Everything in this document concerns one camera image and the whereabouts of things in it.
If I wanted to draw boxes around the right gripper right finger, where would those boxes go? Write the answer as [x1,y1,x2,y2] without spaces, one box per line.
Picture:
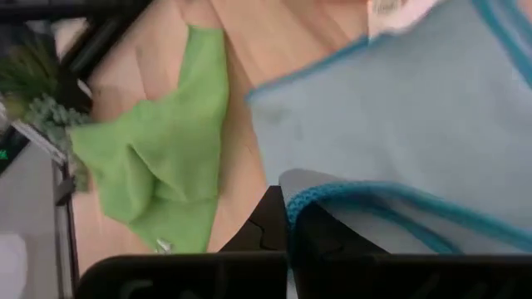
[290,201,387,255]

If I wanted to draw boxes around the white towel care label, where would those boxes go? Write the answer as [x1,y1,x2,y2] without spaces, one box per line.
[367,0,441,38]

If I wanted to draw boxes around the green microfiber towel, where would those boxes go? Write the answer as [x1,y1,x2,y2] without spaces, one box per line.
[68,24,230,254]

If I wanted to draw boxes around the white bar bracket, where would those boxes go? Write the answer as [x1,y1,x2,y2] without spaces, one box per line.
[10,120,70,167]

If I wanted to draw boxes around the white green-towel label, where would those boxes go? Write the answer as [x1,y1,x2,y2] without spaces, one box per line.
[154,238,174,254]

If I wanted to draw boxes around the artificial succulent plant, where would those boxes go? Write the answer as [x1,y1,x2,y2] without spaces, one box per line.
[0,37,92,192]

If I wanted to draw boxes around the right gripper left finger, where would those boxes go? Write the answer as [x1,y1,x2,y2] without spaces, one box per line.
[219,185,288,253]

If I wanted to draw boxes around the light blue microfiber towel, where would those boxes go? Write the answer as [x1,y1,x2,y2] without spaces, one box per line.
[244,0,532,255]

